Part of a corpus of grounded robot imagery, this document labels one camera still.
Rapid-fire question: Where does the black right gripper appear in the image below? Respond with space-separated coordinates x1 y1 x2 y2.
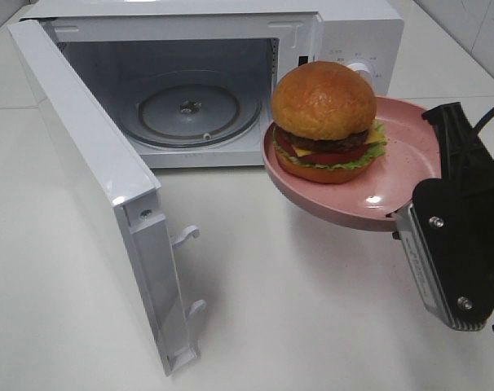
412 102 494 322

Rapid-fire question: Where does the pink round plate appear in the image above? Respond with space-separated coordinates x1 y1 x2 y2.
262 97 440 232

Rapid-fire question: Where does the burger with lettuce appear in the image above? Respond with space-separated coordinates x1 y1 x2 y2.
270 61 386 184

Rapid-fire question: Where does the white microwave door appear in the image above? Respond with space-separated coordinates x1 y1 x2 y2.
8 20 206 375

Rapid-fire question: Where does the upper white power knob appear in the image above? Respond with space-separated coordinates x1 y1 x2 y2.
346 59 373 86

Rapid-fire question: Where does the glass microwave turntable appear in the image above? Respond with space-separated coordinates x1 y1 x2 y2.
120 70 262 149

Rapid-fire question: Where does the white microwave oven body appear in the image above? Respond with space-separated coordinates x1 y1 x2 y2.
19 1 404 169

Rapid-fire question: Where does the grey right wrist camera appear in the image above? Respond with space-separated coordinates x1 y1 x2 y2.
392 202 486 332

